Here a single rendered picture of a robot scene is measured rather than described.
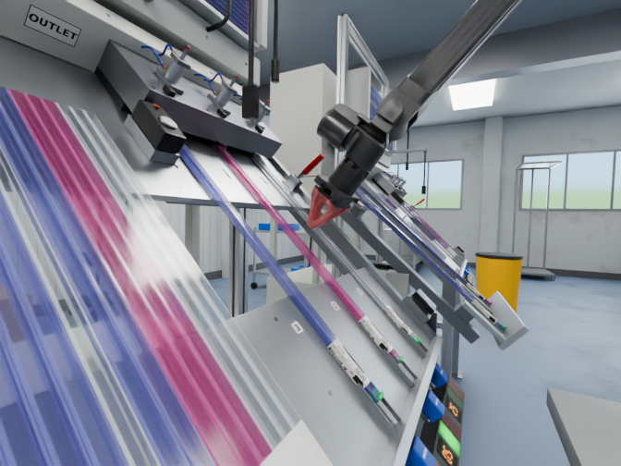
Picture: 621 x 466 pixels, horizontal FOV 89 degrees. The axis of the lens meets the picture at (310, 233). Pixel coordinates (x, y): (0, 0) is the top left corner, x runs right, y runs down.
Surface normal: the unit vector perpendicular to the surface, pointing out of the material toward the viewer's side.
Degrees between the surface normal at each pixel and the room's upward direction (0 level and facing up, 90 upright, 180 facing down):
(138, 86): 90
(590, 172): 90
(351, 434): 44
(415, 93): 86
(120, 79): 90
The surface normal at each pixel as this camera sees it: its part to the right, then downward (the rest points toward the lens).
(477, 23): -0.18, -0.03
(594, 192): -0.47, 0.03
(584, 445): 0.03, -1.00
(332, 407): 0.62, -0.69
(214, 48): 0.88, 0.04
